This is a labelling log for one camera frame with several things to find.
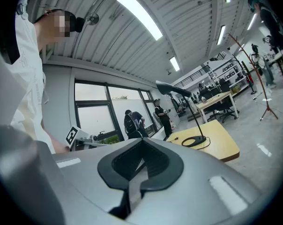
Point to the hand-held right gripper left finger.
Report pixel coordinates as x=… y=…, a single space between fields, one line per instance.
x=85 y=167

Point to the reddish-brown coat rack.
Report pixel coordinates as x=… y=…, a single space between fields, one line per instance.
x=255 y=69

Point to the black office chair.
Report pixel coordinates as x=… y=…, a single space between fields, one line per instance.
x=227 y=108
x=211 y=92

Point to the cardboard box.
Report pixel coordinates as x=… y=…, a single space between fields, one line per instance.
x=235 y=88

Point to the person's head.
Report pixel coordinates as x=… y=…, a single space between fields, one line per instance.
x=52 y=29

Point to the small wooden table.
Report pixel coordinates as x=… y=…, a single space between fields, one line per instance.
x=216 y=139

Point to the black desk lamp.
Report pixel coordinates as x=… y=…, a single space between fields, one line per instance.
x=173 y=88

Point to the black framed window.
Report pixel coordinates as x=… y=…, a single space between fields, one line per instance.
x=108 y=102

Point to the white shelving unit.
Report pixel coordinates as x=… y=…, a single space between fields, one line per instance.
x=233 y=71

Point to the person's white shirt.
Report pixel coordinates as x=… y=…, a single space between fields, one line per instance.
x=26 y=78

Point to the white backpack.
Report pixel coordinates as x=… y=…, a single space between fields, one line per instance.
x=157 y=119

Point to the round ceiling fixture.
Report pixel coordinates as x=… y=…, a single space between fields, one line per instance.
x=92 y=19

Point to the long ceiling light panel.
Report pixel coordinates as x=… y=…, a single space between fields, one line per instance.
x=139 y=15

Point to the black coat stand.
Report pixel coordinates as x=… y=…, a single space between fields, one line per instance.
x=249 y=78

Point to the black mezzanine railing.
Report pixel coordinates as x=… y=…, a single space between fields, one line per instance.
x=194 y=75

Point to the black backpack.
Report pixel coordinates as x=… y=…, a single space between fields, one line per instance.
x=130 y=124

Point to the person's left forearm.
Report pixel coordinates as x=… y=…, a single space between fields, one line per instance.
x=57 y=145

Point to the black head-mounted camera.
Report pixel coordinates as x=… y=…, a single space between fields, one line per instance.
x=79 y=24

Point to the silver kettle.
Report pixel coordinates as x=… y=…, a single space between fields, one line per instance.
x=203 y=99

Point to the large wooden desk white legs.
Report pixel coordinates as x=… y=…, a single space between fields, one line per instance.
x=214 y=99

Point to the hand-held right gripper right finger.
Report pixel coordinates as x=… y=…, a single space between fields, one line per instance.
x=197 y=172

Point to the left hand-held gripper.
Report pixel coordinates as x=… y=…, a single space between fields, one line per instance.
x=72 y=137

